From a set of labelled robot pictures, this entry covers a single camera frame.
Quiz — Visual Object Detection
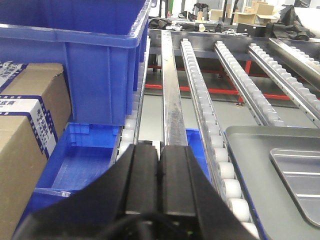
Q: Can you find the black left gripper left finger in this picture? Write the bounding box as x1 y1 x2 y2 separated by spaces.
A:
13 144 159 240

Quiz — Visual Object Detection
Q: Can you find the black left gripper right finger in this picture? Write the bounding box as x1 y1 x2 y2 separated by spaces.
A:
159 145 255 240

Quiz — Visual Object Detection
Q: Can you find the silver metal tray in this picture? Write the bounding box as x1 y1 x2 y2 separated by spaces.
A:
269 148 320 228

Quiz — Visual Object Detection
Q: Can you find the large grey tray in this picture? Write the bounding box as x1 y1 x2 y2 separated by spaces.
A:
225 126 320 240

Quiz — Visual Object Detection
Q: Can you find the brown cardboard box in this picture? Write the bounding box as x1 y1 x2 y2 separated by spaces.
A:
0 61 71 240

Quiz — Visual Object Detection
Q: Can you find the open cardboard box background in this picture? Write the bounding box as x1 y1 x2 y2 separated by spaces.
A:
233 0 281 26

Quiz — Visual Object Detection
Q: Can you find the blue plastic bin lower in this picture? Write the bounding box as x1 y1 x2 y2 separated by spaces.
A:
17 124 203 240

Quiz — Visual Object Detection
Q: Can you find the blue plastic crate upper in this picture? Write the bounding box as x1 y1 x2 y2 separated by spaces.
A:
0 0 151 126

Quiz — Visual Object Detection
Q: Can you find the paper cup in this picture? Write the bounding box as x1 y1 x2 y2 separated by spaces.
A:
198 23 206 33

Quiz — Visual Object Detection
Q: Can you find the black bag on table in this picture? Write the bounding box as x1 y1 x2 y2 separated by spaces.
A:
264 5 316 41

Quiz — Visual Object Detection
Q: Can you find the steel flat guide rail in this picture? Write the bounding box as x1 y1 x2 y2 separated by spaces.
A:
161 30 188 146

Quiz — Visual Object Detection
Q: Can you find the red steel frame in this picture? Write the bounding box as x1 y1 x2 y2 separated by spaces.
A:
146 57 290 102

